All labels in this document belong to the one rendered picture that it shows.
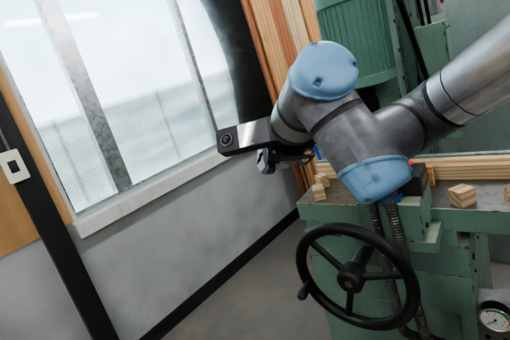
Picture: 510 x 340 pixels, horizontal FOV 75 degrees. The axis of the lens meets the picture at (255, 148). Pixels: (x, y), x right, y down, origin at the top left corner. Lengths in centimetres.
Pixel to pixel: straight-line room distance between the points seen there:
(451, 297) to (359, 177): 70
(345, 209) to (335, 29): 48
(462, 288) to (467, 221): 19
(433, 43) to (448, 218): 50
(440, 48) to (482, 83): 70
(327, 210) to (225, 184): 136
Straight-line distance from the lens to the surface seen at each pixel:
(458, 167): 101
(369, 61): 91
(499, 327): 100
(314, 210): 101
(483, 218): 90
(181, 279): 220
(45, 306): 192
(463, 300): 105
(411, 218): 81
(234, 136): 55
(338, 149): 39
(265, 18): 252
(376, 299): 113
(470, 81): 43
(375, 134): 39
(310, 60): 39
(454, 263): 98
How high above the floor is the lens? 134
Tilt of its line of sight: 15 degrees down
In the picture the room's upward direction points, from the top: 16 degrees counter-clockwise
